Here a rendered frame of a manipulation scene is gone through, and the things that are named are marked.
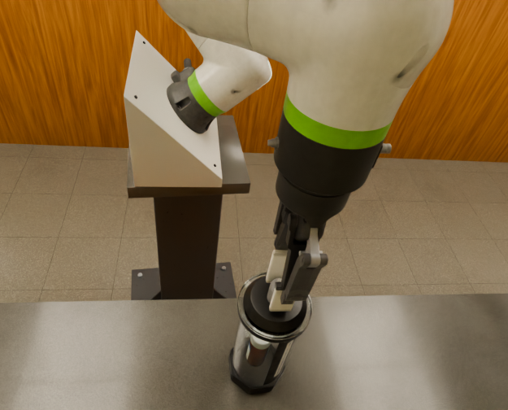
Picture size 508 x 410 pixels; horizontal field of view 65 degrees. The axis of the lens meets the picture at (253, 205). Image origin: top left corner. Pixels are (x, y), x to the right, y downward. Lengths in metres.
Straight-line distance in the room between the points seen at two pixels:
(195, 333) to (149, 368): 0.10
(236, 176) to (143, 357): 0.53
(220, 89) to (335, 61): 0.73
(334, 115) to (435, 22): 0.09
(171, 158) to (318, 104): 0.71
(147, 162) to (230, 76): 0.28
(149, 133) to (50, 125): 1.79
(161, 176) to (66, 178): 1.55
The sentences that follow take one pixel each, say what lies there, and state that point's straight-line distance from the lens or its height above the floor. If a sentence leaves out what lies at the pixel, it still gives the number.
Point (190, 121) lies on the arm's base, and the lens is 1.04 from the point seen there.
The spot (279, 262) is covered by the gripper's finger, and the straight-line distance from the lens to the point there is 0.54.
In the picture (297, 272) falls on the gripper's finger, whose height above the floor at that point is 1.33.
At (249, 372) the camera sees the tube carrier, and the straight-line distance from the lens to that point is 0.71.
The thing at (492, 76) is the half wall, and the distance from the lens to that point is 2.92.
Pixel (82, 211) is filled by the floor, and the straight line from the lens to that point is 2.33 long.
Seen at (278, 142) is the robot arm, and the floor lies 1.45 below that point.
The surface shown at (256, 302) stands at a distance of 0.57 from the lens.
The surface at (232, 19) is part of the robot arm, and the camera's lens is 0.32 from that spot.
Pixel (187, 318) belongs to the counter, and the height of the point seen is 0.94.
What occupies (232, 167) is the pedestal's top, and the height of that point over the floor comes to 0.94.
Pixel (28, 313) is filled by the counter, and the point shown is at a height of 0.94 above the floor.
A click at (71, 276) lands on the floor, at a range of 2.08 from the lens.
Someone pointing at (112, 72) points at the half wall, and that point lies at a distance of 2.42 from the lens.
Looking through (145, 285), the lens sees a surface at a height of 0.02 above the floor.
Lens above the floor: 1.67
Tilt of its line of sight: 45 degrees down
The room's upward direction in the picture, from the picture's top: 10 degrees clockwise
